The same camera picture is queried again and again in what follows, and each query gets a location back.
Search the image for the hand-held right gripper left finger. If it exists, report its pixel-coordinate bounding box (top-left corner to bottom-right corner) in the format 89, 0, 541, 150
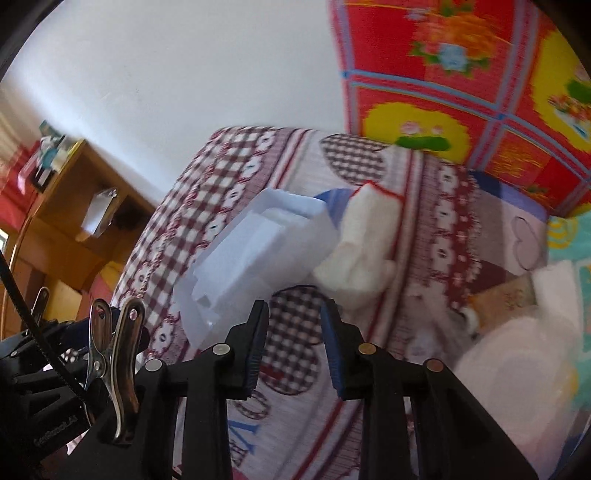
55, 300, 269, 480

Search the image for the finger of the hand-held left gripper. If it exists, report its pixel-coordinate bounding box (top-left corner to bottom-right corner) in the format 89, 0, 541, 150
46, 318, 151, 365

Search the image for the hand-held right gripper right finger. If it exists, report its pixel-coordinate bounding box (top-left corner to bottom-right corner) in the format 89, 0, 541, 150
320, 299, 539, 480

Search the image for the white plastic packaging tray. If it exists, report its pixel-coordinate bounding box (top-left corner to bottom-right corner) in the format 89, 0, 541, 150
173, 187, 340, 352

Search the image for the gold hand cream tube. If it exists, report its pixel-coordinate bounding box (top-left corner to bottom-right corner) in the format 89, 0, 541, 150
466, 272, 540, 319

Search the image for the teal wet wipes pack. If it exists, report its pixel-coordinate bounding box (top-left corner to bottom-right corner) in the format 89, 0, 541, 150
547, 217, 591, 416

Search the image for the patchwork printed bedsheet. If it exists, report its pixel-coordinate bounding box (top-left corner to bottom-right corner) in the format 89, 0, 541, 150
113, 127, 591, 480

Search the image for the colourful foam floor mat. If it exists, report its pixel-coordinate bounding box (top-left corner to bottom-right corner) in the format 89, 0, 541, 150
69, 261, 127, 324

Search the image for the wooden desk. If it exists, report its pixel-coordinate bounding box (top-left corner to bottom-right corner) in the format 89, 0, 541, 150
0, 138, 158, 342

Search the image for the clear sleeve with paper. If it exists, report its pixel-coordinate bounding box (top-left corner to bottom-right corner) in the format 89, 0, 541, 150
81, 187, 118, 238

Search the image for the white fluffy object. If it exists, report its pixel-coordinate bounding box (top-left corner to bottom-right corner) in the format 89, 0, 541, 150
409, 281, 481, 344

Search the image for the black box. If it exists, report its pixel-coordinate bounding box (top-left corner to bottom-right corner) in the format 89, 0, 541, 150
30, 157, 61, 192

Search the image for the pink box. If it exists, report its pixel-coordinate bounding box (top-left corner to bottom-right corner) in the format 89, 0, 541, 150
18, 161, 42, 195

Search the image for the pale round disc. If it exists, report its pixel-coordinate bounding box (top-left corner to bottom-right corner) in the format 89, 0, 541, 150
457, 314, 578, 462

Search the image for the red floral wall cloth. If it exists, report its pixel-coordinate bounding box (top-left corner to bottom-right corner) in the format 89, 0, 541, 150
328, 0, 591, 217

